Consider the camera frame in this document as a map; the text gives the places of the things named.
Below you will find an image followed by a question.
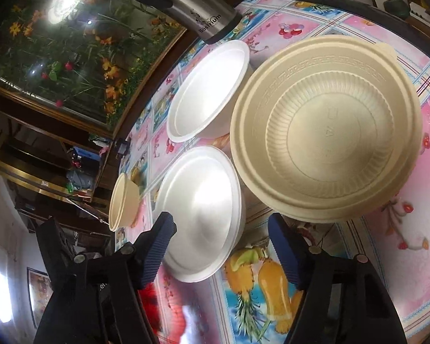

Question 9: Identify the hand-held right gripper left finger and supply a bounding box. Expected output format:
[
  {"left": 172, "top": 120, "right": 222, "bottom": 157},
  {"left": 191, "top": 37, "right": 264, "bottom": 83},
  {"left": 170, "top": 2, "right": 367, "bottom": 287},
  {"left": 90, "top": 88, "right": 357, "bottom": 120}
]
[{"left": 34, "top": 212, "right": 178, "bottom": 344}]

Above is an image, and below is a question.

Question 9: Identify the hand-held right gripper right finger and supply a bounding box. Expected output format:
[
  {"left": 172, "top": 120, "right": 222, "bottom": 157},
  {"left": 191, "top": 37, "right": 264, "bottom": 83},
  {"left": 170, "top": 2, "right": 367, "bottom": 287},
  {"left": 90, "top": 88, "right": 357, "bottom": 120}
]
[{"left": 267, "top": 213, "right": 407, "bottom": 344}]

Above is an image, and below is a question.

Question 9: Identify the white foam plate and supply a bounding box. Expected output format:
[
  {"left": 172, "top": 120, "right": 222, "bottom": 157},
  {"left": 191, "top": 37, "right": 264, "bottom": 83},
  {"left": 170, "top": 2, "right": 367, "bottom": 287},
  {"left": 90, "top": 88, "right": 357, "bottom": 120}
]
[{"left": 153, "top": 146, "right": 246, "bottom": 283}]

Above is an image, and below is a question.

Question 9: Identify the beige plastic bowl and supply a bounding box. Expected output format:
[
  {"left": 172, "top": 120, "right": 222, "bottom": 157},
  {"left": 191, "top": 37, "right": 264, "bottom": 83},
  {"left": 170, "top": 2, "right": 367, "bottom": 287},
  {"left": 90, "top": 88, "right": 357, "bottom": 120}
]
[
  {"left": 108, "top": 172, "right": 143, "bottom": 232},
  {"left": 230, "top": 36, "right": 424, "bottom": 223}
]

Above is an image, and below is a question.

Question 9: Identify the white foam bowl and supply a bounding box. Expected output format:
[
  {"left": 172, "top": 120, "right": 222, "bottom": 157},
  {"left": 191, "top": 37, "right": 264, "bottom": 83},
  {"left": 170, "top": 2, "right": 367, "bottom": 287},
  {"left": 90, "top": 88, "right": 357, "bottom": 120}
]
[{"left": 166, "top": 39, "right": 253, "bottom": 143}]

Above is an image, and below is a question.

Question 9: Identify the blue-grey bag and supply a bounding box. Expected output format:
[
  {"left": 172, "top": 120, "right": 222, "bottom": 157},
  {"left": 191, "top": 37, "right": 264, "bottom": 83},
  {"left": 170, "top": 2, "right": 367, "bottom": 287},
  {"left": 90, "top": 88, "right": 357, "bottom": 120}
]
[{"left": 66, "top": 168, "right": 94, "bottom": 191}]

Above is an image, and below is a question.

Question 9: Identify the fruit print tablecloth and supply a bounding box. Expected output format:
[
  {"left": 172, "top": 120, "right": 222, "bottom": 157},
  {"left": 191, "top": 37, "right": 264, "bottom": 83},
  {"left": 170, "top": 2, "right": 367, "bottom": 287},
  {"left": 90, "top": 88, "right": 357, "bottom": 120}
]
[{"left": 111, "top": 0, "right": 430, "bottom": 344}]

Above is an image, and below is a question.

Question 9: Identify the dark wooden cabinet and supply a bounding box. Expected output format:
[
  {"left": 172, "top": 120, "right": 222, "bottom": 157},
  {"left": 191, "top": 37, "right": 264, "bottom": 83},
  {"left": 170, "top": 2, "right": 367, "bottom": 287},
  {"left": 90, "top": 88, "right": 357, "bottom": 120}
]
[{"left": 0, "top": 72, "right": 130, "bottom": 244}]

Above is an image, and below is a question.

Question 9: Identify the glass case with artificial flowers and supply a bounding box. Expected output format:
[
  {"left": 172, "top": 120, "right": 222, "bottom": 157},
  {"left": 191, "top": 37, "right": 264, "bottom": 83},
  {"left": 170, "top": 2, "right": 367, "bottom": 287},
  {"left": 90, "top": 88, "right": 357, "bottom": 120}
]
[{"left": 0, "top": 0, "right": 190, "bottom": 138}]

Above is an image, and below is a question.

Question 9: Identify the stainless steel thermos jug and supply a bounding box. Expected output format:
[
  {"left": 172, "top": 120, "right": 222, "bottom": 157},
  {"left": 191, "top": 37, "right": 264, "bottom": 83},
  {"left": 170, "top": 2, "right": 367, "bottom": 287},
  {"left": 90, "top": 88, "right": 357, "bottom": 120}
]
[{"left": 116, "top": 0, "right": 244, "bottom": 45}]

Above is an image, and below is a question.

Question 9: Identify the dark green vessel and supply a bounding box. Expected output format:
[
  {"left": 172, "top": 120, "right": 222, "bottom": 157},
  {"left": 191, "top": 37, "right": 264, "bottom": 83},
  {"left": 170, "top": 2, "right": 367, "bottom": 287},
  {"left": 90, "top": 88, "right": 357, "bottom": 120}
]
[{"left": 382, "top": 0, "right": 411, "bottom": 20}]

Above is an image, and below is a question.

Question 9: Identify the framed wall picture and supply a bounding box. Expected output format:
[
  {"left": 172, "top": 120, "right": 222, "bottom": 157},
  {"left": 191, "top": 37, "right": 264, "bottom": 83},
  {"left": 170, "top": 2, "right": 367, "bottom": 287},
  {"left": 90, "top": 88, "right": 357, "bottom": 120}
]
[{"left": 26, "top": 267, "right": 54, "bottom": 319}]

